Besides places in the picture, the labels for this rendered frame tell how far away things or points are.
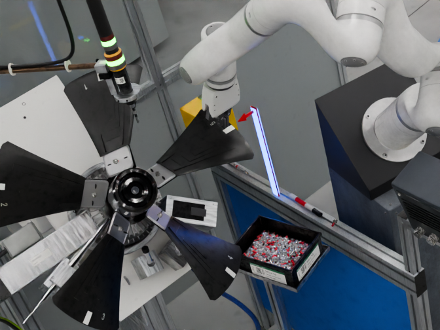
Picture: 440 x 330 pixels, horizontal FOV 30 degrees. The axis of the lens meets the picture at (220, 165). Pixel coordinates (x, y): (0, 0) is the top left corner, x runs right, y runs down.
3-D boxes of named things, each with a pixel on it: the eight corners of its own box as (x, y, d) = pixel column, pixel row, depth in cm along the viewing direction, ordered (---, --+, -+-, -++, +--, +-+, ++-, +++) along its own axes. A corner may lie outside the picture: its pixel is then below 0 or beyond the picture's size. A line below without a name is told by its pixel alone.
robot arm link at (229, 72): (216, 88, 205) (243, 70, 209) (214, 49, 195) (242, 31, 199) (194, 72, 209) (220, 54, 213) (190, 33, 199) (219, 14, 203)
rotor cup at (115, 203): (119, 236, 218) (129, 228, 206) (88, 191, 219) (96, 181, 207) (162, 206, 224) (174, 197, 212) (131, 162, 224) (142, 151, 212)
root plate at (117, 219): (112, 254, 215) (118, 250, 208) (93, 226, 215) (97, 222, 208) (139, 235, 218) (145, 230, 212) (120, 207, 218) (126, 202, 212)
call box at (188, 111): (187, 133, 271) (178, 107, 265) (210, 118, 275) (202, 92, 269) (216, 150, 260) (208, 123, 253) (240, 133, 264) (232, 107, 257)
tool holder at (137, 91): (103, 104, 204) (90, 71, 198) (114, 88, 209) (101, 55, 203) (135, 102, 201) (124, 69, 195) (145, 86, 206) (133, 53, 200)
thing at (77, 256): (111, 221, 222) (25, 327, 208) (105, 216, 221) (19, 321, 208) (112, 220, 220) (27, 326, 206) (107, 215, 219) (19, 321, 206)
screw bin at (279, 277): (232, 268, 239) (226, 251, 235) (263, 231, 248) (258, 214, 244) (296, 290, 226) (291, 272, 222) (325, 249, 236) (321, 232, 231)
